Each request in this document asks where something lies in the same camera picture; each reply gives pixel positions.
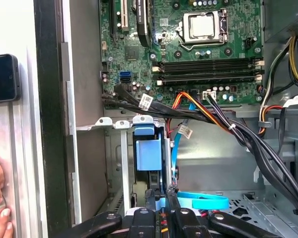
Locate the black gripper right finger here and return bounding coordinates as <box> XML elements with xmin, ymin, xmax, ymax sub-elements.
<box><xmin>166</xmin><ymin>187</ymin><xmax>282</xmax><ymax>238</ymax></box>

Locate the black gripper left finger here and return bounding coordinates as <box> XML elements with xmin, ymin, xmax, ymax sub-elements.
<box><xmin>64</xmin><ymin>188</ymin><xmax>156</xmax><ymax>238</ymax></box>

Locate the blue data wire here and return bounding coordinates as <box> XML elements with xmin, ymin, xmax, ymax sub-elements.
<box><xmin>170</xmin><ymin>101</ymin><xmax>229</xmax><ymax>212</ymax></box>

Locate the hard disk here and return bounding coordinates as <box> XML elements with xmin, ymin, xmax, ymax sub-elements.
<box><xmin>133</xmin><ymin>123</ymin><xmax>171</xmax><ymax>214</ymax></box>

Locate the metal disk bay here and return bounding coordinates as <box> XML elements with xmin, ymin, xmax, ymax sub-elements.
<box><xmin>76</xmin><ymin>115</ymin><xmax>172</xmax><ymax>216</ymax></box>

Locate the black RAM slot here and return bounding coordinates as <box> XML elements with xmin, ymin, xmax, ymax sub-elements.
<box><xmin>152</xmin><ymin>64</ymin><xmax>260</xmax><ymax>73</ymax></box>
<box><xmin>157</xmin><ymin>78</ymin><xmax>259</xmax><ymax>86</ymax></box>
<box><xmin>161</xmin><ymin>73</ymin><xmax>263</xmax><ymax>79</ymax></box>
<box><xmin>158</xmin><ymin>59</ymin><xmax>264</xmax><ymax>65</ymax></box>

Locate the black PC case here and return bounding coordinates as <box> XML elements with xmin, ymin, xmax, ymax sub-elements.
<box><xmin>33</xmin><ymin>0</ymin><xmax>298</xmax><ymax>238</ymax></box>

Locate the green motherboard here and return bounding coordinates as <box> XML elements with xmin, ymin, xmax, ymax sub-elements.
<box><xmin>99</xmin><ymin>0</ymin><xmax>265</xmax><ymax>110</ymax></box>

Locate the black graphics card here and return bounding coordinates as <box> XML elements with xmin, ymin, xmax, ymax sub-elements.
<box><xmin>131</xmin><ymin>0</ymin><xmax>154</xmax><ymax>48</ymax></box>

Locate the metal socket cover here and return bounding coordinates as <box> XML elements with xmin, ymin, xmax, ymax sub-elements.
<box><xmin>179</xmin><ymin>8</ymin><xmax>229</xmax><ymax>48</ymax></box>

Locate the silver CPU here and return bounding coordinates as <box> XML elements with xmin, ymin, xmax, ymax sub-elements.
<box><xmin>188</xmin><ymin>14</ymin><xmax>216</xmax><ymax>40</ymax></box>

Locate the black phone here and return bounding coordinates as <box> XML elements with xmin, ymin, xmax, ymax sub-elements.
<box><xmin>0</xmin><ymin>54</ymin><xmax>22</xmax><ymax>102</ymax></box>

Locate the black expansion slot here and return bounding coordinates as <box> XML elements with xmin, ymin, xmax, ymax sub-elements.
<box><xmin>110</xmin><ymin>0</ymin><xmax>118</xmax><ymax>42</ymax></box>

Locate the white expansion slot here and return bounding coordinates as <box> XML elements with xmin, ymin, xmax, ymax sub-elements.
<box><xmin>121</xmin><ymin>0</ymin><xmax>130</xmax><ymax>33</ymax></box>

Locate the grey power supply unit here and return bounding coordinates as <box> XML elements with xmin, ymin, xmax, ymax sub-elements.
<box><xmin>263</xmin><ymin>0</ymin><xmax>298</xmax><ymax>47</ymax></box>

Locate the black cable bundle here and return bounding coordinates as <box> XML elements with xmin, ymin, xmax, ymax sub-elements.
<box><xmin>101</xmin><ymin>84</ymin><xmax>298</xmax><ymax>238</ymax></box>

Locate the orange power wire bundle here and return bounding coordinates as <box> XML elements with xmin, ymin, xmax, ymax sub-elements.
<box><xmin>172</xmin><ymin>91</ymin><xmax>235</xmax><ymax>136</ymax></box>

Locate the multicolour power wire bundle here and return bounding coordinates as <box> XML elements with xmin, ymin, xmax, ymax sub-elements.
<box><xmin>258</xmin><ymin>37</ymin><xmax>293</xmax><ymax>136</ymax></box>

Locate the yellow power wire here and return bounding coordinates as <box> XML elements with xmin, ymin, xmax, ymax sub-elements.
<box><xmin>288</xmin><ymin>34</ymin><xmax>298</xmax><ymax>89</ymax></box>

